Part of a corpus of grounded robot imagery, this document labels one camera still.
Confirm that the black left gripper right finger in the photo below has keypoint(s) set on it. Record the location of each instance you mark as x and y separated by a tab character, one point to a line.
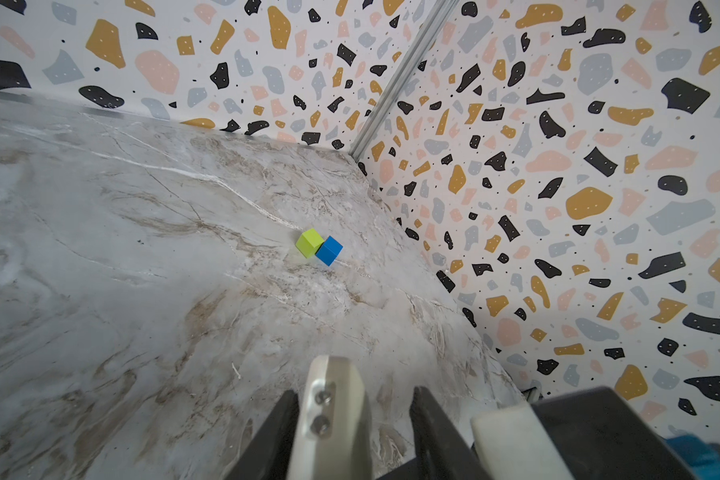
441	452

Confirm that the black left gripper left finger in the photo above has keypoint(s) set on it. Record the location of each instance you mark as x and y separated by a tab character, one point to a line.
268	454

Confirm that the white remote control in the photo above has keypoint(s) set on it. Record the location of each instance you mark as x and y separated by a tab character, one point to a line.
332	436

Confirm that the blue cube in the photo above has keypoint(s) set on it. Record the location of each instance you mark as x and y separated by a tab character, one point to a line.
329	251

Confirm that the green cube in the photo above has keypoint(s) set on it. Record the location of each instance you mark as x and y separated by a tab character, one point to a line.
309	242

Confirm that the aluminium corner post right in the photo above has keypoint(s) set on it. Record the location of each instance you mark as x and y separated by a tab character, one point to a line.
421	43

